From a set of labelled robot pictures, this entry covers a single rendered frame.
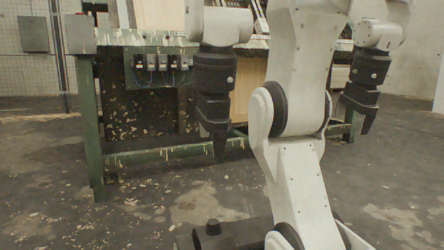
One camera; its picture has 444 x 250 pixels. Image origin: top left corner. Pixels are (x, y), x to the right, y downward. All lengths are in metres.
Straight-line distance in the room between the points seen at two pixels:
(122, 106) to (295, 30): 1.44
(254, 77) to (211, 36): 1.64
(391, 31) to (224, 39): 0.43
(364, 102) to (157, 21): 1.32
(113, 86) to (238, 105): 0.93
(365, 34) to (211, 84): 0.41
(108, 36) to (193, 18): 1.14
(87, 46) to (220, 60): 0.95
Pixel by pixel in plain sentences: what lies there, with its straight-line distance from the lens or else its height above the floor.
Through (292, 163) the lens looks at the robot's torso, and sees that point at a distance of 0.67.
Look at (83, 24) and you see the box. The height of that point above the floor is 0.89.
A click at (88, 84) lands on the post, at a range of 1.40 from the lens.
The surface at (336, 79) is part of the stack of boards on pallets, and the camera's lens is 6.51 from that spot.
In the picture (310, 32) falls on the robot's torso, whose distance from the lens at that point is 0.61.
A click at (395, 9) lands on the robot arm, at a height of 0.85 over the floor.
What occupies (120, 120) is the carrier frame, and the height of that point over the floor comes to 0.34.
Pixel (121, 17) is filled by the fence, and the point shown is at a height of 0.97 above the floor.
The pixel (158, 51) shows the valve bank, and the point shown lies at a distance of 1.59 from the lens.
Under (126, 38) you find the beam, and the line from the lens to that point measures 1.60.
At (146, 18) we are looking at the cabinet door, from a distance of 1.76.
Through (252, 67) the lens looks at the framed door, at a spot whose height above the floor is 0.68.
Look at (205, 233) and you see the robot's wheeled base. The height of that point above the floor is 0.21.
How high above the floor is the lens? 0.73
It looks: 14 degrees down
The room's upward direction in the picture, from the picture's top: straight up
